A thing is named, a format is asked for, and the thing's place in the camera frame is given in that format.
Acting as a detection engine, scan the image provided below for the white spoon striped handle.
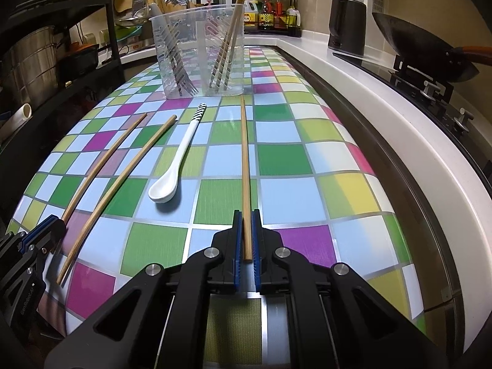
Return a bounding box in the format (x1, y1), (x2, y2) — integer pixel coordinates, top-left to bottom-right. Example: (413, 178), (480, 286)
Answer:
(148, 102), (208, 203)

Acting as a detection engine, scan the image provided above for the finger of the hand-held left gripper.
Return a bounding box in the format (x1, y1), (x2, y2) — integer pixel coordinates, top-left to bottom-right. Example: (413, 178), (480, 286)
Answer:
(20, 214), (67, 257)
(0, 232), (30, 274)

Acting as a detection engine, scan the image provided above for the black metal shelf rack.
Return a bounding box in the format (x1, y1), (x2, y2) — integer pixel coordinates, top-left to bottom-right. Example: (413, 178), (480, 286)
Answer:
(0, 0), (125, 150)

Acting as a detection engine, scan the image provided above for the wooden chopstick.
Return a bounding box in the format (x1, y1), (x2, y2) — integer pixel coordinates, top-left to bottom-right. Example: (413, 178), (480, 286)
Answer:
(56, 114), (178, 285)
(240, 95), (253, 261)
(217, 0), (264, 87)
(211, 0), (257, 85)
(61, 113), (148, 221)

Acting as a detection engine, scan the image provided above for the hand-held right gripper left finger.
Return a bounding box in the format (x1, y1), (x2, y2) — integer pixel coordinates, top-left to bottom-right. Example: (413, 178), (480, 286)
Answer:
(44, 209), (244, 369)

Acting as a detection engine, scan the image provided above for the black electric kettle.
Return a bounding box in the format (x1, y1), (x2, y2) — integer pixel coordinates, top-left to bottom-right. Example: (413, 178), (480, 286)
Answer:
(328, 0), (367, 57)

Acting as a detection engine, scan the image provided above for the checkered plastic tablecloth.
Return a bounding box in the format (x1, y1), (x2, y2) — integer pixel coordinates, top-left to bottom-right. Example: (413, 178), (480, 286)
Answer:
(8, 44), (428, 369)

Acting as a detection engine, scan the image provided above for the green plate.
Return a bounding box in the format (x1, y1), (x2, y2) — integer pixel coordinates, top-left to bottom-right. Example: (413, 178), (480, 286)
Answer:
(114, 24), (144, 42)

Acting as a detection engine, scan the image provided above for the black wok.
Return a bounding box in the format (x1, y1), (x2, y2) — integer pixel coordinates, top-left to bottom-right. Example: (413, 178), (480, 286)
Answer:
(371, 12), (492, 84)

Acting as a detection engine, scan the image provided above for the dark sauce bottle red cap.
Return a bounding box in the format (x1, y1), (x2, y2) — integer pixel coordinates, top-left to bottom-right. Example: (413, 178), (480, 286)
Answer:
(259, 0), (275, 30)

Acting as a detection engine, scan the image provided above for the steel stock pot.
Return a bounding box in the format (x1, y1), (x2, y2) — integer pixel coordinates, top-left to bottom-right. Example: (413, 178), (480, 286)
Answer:
(2, 26), (59, 105)

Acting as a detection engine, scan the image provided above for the white plastic pipe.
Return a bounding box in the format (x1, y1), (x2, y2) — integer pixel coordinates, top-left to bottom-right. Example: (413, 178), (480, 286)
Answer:
(0, 103), (32, 141)

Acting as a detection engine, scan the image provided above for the clear plastic utensil holder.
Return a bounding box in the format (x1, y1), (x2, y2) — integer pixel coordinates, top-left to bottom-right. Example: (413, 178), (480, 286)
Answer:
(149, 3), (246, 98)

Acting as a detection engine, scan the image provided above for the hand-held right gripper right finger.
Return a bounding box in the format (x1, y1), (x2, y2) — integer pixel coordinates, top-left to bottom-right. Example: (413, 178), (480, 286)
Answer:
(252, 208), (449, 369)

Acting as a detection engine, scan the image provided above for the yellow label oil bottle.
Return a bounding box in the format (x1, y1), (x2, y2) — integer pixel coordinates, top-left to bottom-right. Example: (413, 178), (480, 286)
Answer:
(244, 2), (259, 32)

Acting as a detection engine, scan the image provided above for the metal grater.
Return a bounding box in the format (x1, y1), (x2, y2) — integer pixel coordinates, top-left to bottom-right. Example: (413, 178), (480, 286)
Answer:
(132, 0), (151, 21)

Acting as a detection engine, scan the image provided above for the black cooktop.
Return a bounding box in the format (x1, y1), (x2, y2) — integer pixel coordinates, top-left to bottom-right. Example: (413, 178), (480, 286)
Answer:
(332, 51), (492, 189)

